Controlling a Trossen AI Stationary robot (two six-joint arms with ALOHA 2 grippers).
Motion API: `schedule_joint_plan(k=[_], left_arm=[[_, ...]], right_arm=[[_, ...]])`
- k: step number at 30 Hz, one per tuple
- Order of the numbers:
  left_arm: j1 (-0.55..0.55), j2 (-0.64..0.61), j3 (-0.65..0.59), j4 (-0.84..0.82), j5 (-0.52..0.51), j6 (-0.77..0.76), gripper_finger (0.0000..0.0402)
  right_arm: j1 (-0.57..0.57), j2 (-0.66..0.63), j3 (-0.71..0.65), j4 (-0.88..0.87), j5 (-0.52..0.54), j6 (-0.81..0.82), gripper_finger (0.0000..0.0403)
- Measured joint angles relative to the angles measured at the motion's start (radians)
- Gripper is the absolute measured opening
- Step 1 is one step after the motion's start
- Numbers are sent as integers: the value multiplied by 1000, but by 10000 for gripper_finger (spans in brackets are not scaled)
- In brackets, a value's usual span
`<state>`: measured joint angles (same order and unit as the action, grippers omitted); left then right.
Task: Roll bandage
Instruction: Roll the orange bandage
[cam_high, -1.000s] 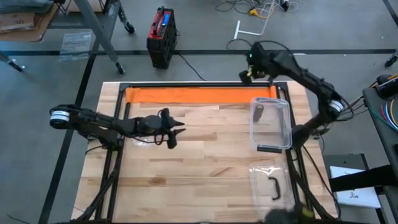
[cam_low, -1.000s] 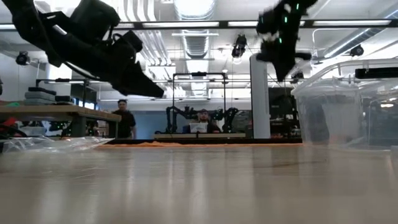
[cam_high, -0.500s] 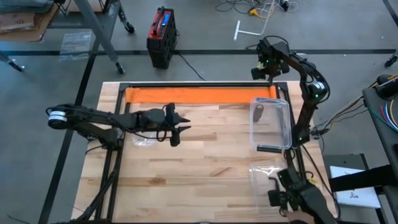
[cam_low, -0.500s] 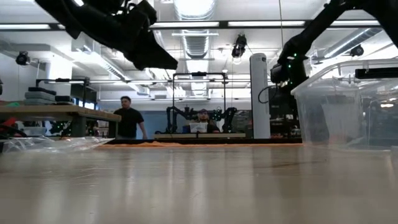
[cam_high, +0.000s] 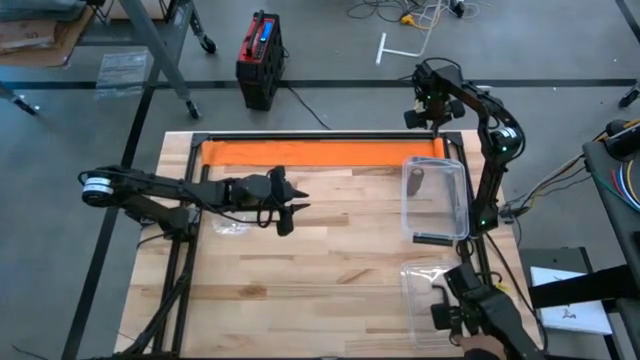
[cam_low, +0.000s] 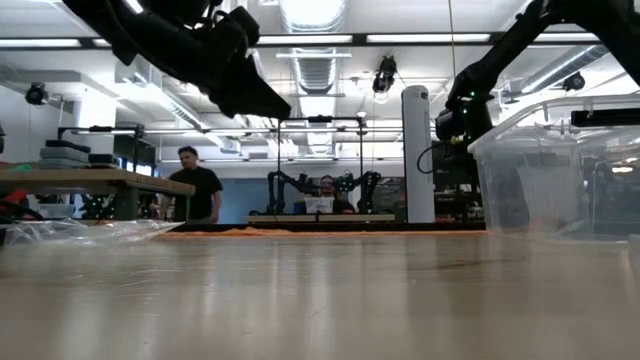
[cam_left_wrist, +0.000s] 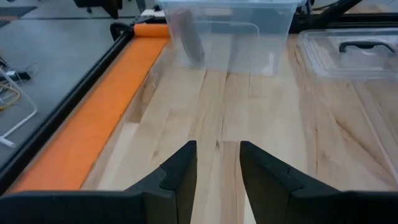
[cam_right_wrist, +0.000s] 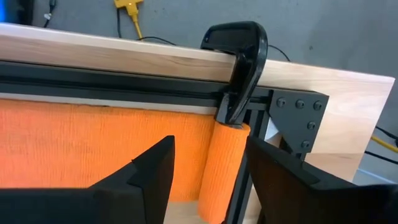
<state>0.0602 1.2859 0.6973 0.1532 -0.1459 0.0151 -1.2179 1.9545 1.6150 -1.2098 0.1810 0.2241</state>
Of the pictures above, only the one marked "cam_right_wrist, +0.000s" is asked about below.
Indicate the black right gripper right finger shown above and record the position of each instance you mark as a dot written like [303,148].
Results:
[311,205]

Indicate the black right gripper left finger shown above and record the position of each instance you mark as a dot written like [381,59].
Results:
[93,208]

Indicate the orange cloth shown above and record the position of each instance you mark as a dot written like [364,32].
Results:
[93,143]

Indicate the black plastic clamp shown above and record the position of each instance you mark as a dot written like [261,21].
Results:
[248,62]

